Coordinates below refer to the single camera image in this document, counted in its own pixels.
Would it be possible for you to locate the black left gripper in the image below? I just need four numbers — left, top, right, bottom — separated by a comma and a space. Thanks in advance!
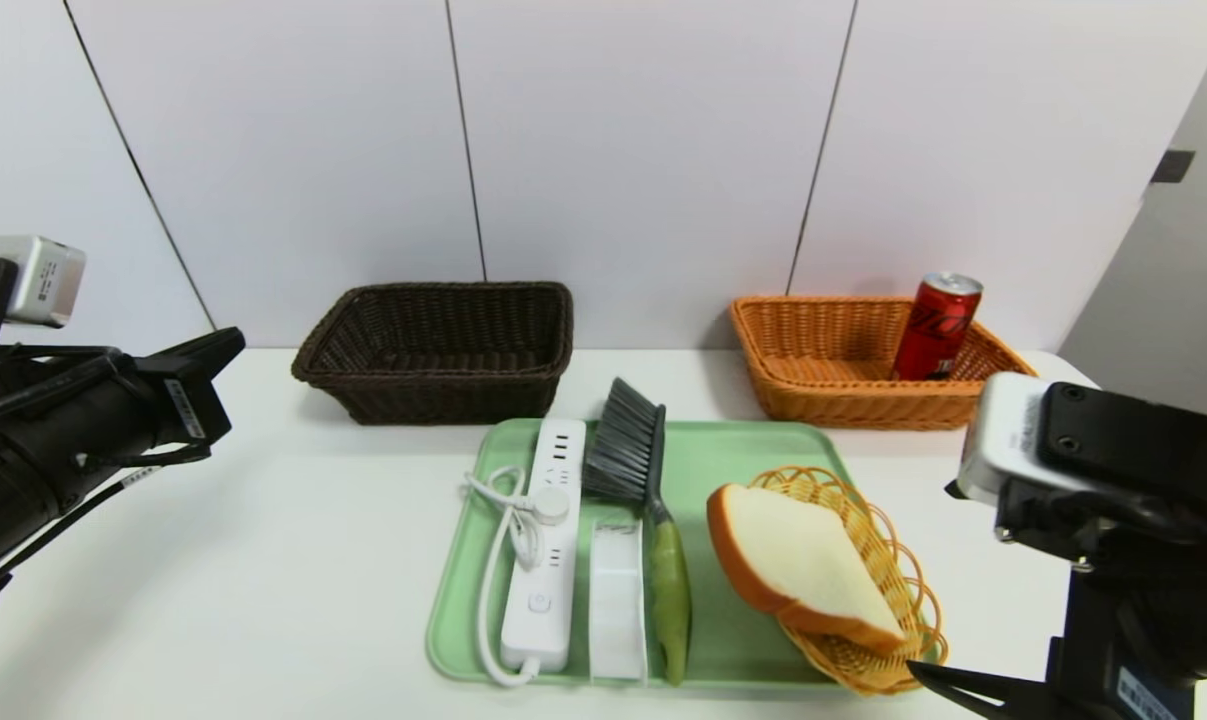
51, 326, 246, 498

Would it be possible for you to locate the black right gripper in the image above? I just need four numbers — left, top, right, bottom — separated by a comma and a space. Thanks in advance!
905, 568, 1207, 720

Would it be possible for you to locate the small yellow wicker bread tray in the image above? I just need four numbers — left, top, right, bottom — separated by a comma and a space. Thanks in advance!
748, 465, 951, 698

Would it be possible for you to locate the slice of white bread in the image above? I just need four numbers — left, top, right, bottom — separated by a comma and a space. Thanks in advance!
705, 484, 909, 656

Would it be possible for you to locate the red soda can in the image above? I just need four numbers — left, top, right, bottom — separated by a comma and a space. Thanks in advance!
891, 272, 984, 382

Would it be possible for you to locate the white tape roll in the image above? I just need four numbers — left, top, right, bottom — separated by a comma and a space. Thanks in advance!
589, 520, 650, 686

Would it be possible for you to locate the dark brown wicker basket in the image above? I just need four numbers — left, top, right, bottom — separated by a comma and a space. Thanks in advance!
290, 281, 575, 426

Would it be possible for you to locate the orange wicker basket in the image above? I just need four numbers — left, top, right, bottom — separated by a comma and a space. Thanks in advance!
730, 295, 1039, 431

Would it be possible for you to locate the light green plastic tray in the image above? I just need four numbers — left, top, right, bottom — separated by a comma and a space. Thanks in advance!
425, 418, 864, 693

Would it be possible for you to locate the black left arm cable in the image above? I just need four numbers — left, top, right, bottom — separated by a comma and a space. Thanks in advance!
0, 445, 214, 616

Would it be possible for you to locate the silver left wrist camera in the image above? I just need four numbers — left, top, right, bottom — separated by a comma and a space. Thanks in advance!
0, 235, 87, 329

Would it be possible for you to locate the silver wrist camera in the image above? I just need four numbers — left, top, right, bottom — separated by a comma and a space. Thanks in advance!
948, 372, 1074, 506
0, 235, 87, 329

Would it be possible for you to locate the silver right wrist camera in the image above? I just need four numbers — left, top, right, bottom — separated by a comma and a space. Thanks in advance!
948, 372, 1074, 506

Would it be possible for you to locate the grey brush with green handle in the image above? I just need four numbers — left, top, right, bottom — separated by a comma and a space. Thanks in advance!
581, 377, 692, 689

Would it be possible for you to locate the white power strip with cord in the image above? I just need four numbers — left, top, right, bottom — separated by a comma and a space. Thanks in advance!
461, 418, 587, 691

